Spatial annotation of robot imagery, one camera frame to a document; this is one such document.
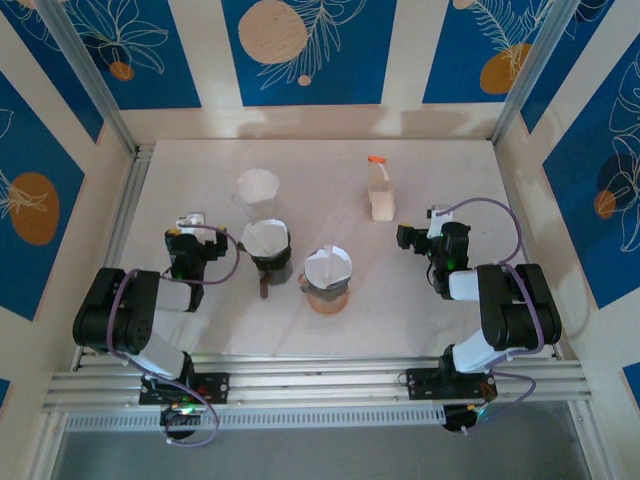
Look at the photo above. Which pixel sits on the orange-capped white bottle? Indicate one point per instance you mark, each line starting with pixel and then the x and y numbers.
pixel 382 200

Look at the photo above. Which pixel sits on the white paper coffee filter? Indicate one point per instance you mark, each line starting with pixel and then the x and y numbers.
pixel 256 186
pixel 266 237
pixel 327 267

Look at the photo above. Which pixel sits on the green coffee dripper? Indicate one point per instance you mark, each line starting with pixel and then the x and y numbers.
pixel 270 261

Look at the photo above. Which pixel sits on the clear coffee dripper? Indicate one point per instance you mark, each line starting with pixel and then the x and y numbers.
pixel 262 207

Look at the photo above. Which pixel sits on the grey coffee dripper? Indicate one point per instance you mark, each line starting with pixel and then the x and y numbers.
pixel 303 284

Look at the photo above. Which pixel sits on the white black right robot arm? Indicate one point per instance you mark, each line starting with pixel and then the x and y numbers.
pixel 515 305

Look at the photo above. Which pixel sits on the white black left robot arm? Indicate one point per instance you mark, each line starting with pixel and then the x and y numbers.
pixel 120 320

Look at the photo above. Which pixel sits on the aluminium side rail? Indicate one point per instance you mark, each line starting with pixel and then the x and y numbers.
pixel 120 235

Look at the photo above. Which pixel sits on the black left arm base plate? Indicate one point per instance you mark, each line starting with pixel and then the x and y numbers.
pixel 215 387

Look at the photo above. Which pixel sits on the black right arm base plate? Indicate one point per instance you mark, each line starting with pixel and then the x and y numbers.
pixel 422 385

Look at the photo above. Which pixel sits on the aluminium rail frame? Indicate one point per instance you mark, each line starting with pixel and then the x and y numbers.
pixel 310 375

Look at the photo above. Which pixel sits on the aluminium frame post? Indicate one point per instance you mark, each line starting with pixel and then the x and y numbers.
pixel 537 65
pixel 85 65

